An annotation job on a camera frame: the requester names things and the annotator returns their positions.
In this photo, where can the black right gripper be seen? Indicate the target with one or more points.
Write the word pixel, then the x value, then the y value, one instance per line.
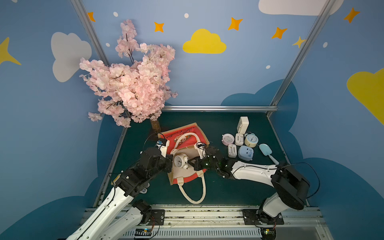
pixel 202 162

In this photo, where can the light blue plastic spoon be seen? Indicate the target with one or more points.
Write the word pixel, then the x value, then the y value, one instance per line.
pixel 266 150

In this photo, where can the blue twin-bell alarm clock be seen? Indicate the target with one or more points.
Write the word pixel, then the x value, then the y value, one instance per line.
pixel 251 140

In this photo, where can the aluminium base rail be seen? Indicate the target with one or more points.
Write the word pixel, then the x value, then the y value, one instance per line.
pixel 202 222

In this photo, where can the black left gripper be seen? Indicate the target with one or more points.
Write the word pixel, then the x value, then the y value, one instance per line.
pixel 167 162

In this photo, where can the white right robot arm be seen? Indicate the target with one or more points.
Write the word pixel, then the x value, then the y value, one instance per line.
pixel 291 187

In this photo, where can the pink round alarm clock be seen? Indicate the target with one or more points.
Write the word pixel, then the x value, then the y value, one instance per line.
pixel 228 139

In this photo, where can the red burlap canvas bag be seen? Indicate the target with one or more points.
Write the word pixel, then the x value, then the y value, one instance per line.
pixel 186 144

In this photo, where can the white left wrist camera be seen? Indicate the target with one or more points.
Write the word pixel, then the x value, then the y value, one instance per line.
pixel 162 145

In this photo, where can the pink cherry blossom tree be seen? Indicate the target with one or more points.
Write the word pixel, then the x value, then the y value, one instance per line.
pixel 136 92

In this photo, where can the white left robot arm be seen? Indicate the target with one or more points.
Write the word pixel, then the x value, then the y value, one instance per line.
pixel 101 225

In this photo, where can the white round alarm clock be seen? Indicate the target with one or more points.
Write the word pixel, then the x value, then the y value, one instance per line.
pixel 181 161

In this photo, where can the white rectangular alarm clock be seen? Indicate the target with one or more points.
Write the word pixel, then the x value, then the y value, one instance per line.
pixel 239 139

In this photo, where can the tall white box clock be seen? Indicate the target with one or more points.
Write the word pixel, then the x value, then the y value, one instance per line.
pixel 242 125

